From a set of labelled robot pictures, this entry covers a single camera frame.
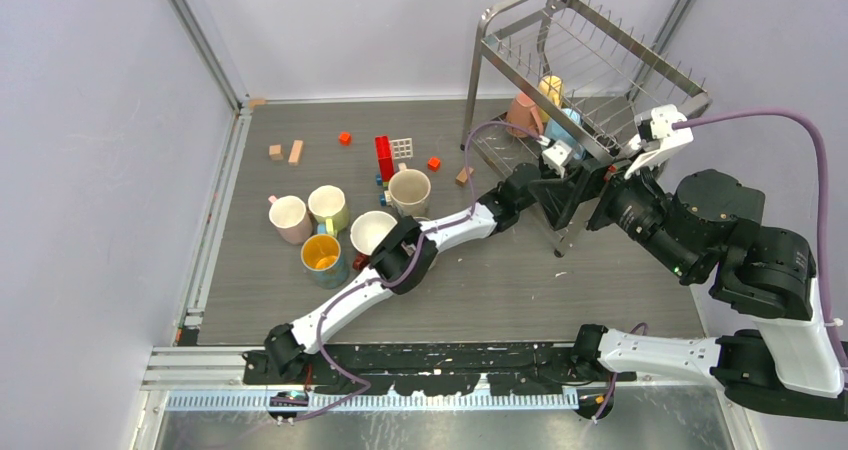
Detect brown wooden block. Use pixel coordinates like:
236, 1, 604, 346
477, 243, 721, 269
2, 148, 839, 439
455, 167, 474, 187

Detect small tan wooden cube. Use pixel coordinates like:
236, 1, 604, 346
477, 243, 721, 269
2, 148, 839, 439
268, 144, 285, 161

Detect white window grid piece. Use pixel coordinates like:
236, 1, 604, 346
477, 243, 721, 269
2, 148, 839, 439
389, 138, 414, 160

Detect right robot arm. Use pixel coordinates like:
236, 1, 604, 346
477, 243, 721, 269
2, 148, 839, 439
528, 160, 847, 422

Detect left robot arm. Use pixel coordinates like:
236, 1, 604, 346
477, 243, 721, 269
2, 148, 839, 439
264, 163, 559, 384

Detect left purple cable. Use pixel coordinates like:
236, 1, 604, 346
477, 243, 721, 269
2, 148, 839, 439
291, 120, 551, 422

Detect dark red cup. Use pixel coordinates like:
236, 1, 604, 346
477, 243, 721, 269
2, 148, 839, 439
350, 210, 397, 271

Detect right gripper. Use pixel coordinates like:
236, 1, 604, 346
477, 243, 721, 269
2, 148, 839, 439
522, 141, 694, 277

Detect steel dish rack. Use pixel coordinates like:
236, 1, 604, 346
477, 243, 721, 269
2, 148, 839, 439
460, 0, 713, 259

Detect orange cube near grid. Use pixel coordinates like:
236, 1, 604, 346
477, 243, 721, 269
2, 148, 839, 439
427, 157, 442, 172

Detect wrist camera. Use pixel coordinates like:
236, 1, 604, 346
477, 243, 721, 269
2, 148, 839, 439
624, 104, 694, 180
541, 139, 576, 178

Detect small yellow cup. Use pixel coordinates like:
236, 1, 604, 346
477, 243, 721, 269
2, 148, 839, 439
537, 75, 564, 108

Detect tan wooden block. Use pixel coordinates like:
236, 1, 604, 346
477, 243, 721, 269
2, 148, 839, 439
288, 140, 304, 166

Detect pale yellow mug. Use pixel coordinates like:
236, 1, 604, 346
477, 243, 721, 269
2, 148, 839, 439
307, 185, 350, 236

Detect pink faceted mug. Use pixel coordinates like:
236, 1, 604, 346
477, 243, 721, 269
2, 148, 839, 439
268, 195, 313, 245

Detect red duplo block tower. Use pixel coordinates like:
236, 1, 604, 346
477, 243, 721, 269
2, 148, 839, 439
374, 135, 395, 184

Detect blue patterned mug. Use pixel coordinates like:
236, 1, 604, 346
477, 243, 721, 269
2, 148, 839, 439
300, 223, 349, 289

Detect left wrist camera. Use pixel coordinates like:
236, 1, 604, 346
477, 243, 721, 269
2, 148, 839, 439
541, 139, 576, 178

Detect light blue cup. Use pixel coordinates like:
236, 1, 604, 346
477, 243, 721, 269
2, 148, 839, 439
544, 108, 586, 160

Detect cream floral mug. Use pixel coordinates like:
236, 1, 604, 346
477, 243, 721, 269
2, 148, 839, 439
387, 169, 432, 217

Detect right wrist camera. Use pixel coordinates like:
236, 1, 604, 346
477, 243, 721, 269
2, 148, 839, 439
624, 104, 694, 180

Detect small salmon cup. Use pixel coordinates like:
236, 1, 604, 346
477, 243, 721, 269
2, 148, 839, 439
505, 93, 544, 139

